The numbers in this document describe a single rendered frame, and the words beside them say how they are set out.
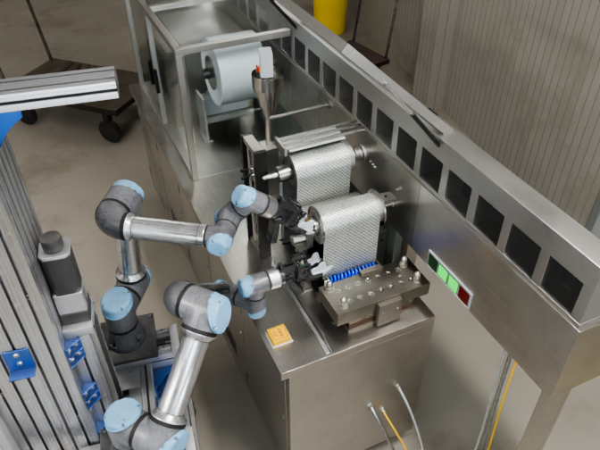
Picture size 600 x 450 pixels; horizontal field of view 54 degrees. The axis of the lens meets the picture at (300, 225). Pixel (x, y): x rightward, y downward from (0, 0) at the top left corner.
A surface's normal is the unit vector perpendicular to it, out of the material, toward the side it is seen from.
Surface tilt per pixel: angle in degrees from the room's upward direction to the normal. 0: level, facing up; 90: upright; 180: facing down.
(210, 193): 0
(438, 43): 90
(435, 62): 90
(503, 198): 90
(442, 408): 0
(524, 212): 90
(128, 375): 0
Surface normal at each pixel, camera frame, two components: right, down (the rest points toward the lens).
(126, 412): -0.12, -0.80
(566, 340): -0.91, 0.27
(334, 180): 0.42, 0.60
